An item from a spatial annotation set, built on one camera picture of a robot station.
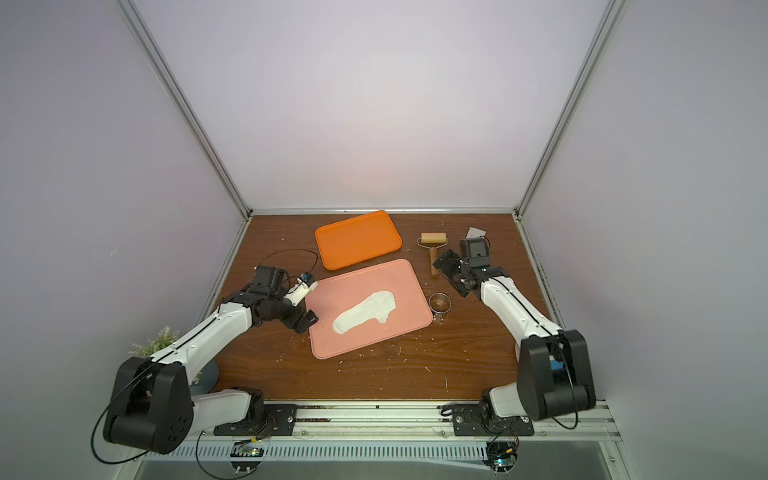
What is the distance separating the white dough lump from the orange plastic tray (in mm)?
180

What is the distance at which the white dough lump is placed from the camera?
909 millimetres

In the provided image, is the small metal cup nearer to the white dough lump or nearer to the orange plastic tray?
the white dough lump

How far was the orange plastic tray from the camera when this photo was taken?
1.09 meters
